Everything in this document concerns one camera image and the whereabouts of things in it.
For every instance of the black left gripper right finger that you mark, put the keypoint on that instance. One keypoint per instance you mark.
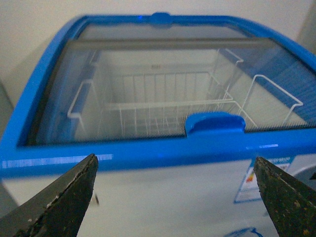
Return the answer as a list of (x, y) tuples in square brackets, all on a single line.
[(291, 205)]

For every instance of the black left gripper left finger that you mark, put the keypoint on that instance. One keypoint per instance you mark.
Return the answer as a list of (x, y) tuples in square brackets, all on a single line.
[(57, 210)]

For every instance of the sliding glass lid blue handle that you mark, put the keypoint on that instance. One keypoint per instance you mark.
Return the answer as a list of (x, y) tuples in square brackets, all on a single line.
[(52, 127)]

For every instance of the oval grey control panel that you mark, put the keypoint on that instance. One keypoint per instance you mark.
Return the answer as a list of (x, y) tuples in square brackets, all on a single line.
[(307, 176)]

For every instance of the blue energy efficiency label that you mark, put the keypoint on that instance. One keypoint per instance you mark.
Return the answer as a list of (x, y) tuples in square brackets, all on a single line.
[(258, 177)]

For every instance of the white blue chest freezer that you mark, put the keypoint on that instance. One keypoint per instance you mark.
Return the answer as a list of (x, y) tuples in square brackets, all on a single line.
[(158, 187)]

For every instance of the rear glass lid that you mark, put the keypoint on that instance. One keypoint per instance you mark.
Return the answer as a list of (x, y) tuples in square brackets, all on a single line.
[(161, 26)]

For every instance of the white wire basket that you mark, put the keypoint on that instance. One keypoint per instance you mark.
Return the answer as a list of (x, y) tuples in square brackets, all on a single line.
[(153, 93)]

